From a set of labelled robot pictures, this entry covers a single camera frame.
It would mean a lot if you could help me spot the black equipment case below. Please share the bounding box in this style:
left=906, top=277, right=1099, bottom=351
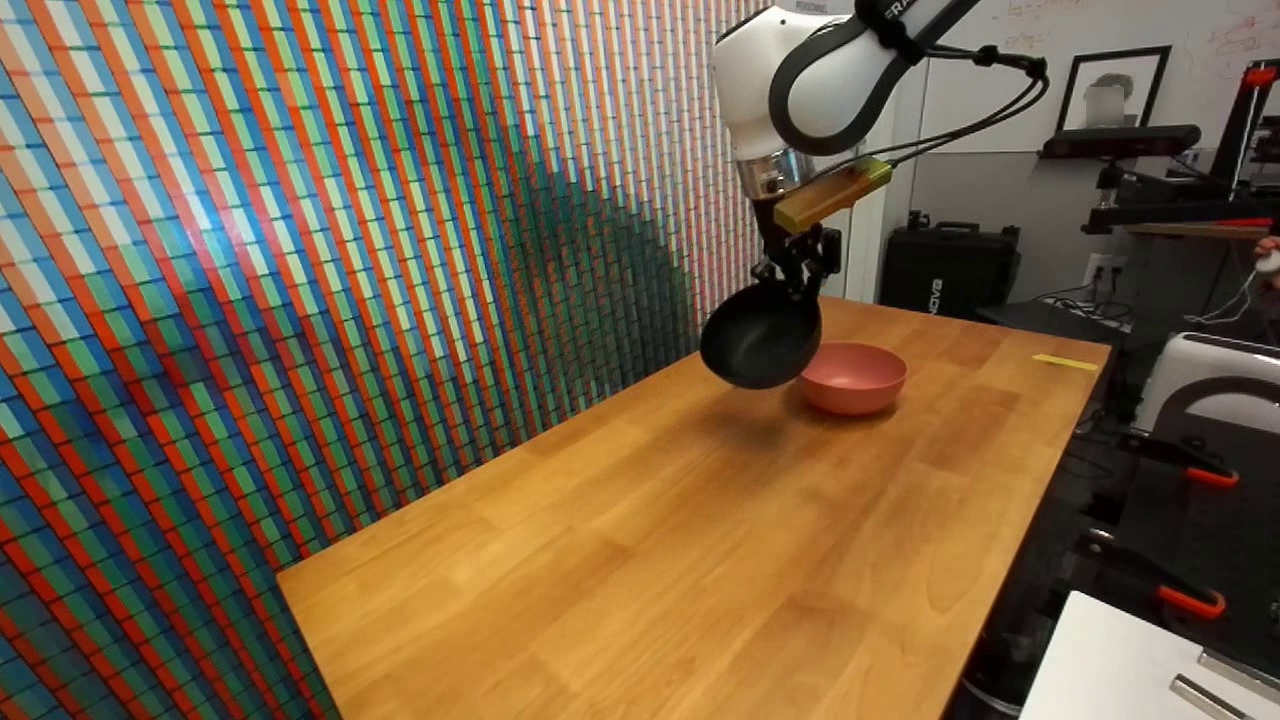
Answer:
left=880, top=222, right=1019, bottom=321

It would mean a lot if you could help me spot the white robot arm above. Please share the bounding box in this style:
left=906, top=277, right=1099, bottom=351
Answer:
left=714, top=0, right=978, bottom=271

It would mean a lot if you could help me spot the brown-pink bowl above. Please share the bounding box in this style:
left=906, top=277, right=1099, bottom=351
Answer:
left=798, top=343, right=910, bottom=415

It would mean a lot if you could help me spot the orange-handled clamp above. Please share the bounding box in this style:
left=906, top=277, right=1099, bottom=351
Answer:
left=1079, top=526, right=1232, bottom=627
left=1121, top=434, right=1240, bottom=490

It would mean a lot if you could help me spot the black bowl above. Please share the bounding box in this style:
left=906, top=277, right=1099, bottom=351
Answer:
left=700, top=286, right=821, bottom=388

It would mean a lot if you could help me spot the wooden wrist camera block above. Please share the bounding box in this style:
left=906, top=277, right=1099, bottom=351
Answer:
left=772, top=161, right=891, bottom=236

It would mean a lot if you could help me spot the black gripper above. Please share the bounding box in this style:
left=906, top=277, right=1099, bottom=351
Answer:
left=751, top=202, right=841, bottom=306

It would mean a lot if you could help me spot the framed portrait picture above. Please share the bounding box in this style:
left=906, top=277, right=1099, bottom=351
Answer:
left=1057, top=46, right=1170, bottom=134

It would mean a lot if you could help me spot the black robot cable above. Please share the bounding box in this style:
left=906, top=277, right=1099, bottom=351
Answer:
left=765, top=0, right=1057, bottom=172

